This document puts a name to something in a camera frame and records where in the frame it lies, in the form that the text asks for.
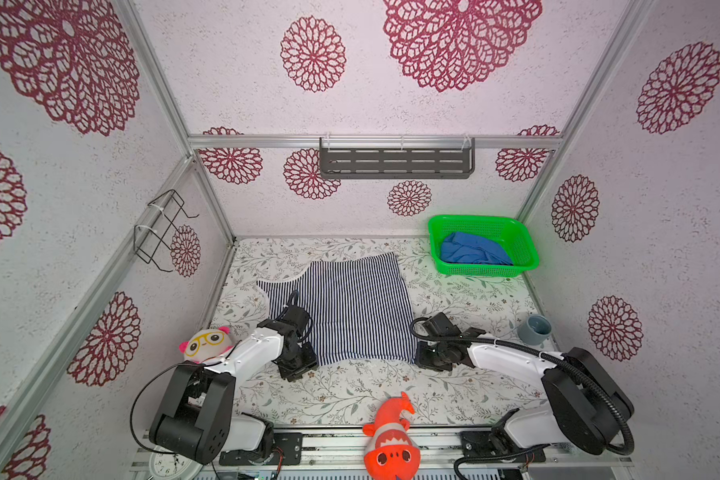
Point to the red fish plush toy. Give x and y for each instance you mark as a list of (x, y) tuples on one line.
[(391, 454)]

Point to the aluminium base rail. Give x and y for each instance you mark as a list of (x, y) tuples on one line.
[(421, 452)]

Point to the green plastic basket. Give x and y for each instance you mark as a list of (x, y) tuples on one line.
[(512, 235)]

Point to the white alarm clock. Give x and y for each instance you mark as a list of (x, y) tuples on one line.
[(164, 465)]

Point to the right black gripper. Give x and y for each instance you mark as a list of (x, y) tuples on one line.
[(420, 360)]

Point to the grey wall shelf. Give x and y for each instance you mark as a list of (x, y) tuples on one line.
[(401, 163)]

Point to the pink white plush doll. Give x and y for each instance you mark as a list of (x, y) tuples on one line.
[(206, 345)]

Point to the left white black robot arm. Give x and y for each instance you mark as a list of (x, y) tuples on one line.
[(195, 416)]

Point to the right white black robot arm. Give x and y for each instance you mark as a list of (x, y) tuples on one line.
[(584, 405)]

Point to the black wire rack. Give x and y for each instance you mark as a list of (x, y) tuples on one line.
[(168, 242)]

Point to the grey blue cup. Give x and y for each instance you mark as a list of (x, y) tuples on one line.
[(534, 331)]

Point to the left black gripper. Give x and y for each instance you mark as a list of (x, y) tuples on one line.
[(311, 361)]

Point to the blue white striped tank top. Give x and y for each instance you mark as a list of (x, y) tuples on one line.
[(360, 309)]

